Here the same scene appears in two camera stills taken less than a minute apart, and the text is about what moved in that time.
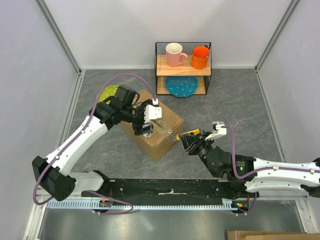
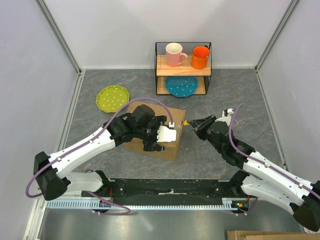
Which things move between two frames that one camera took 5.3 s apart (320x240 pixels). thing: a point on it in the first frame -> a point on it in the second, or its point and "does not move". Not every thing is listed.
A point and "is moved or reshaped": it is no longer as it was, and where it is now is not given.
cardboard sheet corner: x=250 y=235 does not move
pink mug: x=174 y=52 does not move
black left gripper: x=139 y=128 -> x=156 y=125
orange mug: x=199 y=57 does not move
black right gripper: x=191 y=143 -> x=196 y=124
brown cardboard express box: x=166 y=124 is moved or reshaped
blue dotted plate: x=181 y=86 does not move
